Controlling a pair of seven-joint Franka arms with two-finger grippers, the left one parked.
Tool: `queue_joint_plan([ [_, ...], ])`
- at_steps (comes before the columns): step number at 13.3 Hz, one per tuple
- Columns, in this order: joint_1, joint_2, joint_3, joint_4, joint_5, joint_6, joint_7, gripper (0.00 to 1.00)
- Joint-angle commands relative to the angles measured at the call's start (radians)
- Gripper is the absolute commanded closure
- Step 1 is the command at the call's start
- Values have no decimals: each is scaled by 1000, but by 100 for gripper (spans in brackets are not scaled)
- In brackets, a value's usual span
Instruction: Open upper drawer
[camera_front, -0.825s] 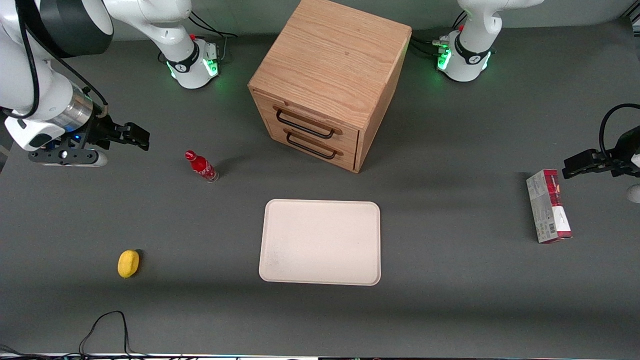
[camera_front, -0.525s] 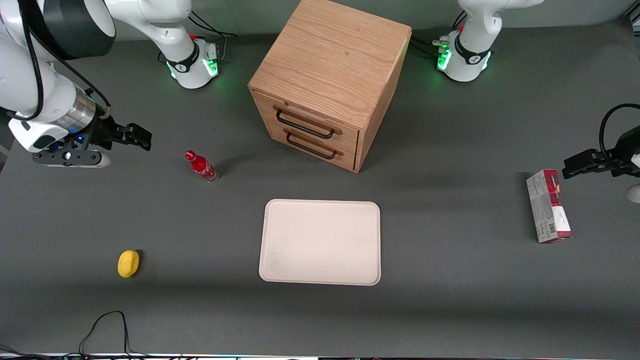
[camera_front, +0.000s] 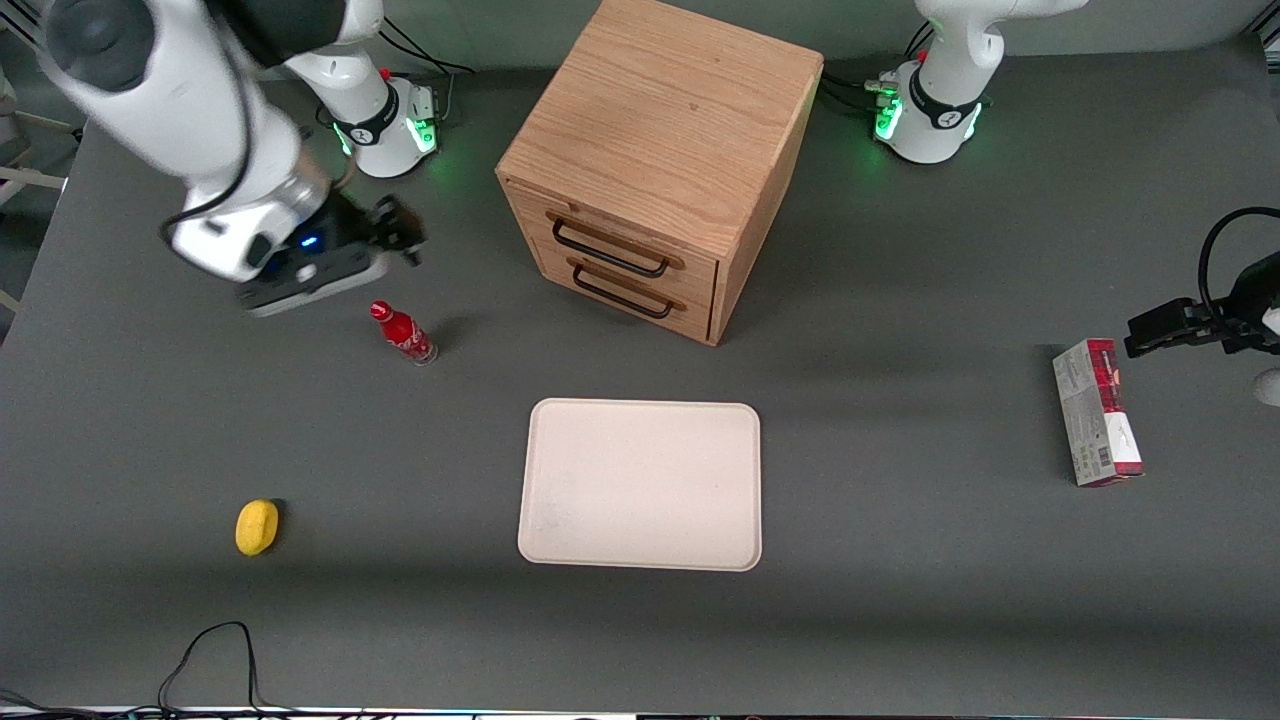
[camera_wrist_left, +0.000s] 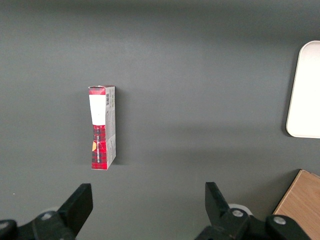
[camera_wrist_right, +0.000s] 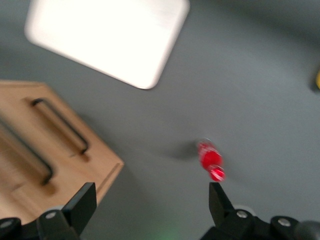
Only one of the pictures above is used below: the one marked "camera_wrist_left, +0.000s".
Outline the cream plastic tray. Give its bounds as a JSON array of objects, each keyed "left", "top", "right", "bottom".
[{"left": 285, "top": 40, "right": 320, "bottom": 139}]

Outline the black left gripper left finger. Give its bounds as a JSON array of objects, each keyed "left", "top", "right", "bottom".
[{"left": 31, "top": 183, "right": 94, "bottom": 240}]

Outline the wooden drawer cabinet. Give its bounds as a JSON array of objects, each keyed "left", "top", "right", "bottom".
[{"left": 272, "top": 169, "right": 320, "bottom": 240}]

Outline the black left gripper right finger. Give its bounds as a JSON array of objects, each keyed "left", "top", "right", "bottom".
[{"left": 194, "top": 181, "right": 253, "bottom": 240}]

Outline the red plaid cardboard box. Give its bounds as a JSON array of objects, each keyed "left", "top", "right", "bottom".
[{"left": 87, "top": 84, "right": 117, "bottom": 171}]

